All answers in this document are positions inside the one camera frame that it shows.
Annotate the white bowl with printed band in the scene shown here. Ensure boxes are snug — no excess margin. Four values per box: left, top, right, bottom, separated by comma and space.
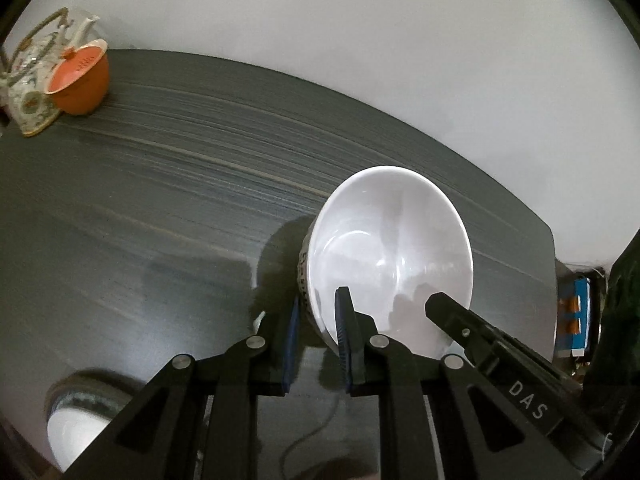
299, 166, 475, 361

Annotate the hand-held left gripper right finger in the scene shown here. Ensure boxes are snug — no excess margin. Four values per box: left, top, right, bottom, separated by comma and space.
334, 286, 586, 480

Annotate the large blue floral plate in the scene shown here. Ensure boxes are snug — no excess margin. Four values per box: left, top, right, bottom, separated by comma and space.
44, 369, 151, 472

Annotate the grey cable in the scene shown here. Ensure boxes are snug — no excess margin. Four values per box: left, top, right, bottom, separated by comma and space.
277, 395, 346, 480

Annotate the orange cup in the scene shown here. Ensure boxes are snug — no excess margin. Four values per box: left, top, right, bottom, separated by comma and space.
44, 39, 112, 116

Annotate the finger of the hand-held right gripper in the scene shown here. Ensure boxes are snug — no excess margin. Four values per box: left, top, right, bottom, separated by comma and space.
424, 291, 502, 372

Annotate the blue and orange box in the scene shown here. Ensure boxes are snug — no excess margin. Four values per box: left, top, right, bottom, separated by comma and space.
555, 272, 594, 358

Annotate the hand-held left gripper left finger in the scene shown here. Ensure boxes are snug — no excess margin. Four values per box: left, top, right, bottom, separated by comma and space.
62, 295, 303, 480

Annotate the patterned ceramic teapot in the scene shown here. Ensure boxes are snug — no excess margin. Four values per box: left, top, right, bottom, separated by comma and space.
0, 6, 101, 138

